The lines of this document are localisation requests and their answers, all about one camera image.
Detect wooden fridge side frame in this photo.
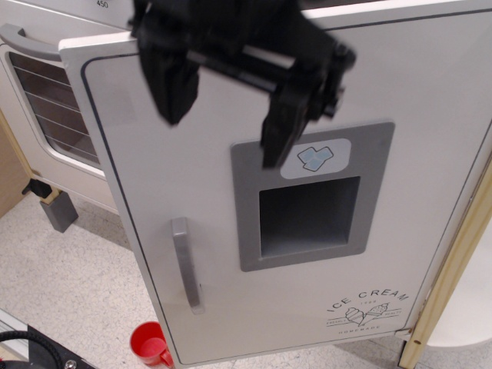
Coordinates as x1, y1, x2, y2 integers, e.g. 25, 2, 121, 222
397, 154, 491, 368

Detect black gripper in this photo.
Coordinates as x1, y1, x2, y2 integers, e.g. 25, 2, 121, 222
129, 1, 356, 168

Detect grey kitchen leg foot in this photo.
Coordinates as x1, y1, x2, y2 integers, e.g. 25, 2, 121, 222
40, 192, 78, 233

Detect white oven door with window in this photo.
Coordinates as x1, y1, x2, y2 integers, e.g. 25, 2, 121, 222
1, 44, 116, 212

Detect white toy fridge door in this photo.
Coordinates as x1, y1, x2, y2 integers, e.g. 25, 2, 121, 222
59, 1, 491, 368

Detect grey fridge door handle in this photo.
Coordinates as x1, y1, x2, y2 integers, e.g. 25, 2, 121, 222
171, 218, 205, 314

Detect red plastic cup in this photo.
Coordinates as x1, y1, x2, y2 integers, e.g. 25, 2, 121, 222
129, 321, 175, 368

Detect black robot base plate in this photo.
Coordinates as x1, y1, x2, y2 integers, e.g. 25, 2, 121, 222
1, 322, 96, 368

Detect grey oven door handle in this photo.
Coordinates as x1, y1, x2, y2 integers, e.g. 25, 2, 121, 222
1, 24, 62, 62

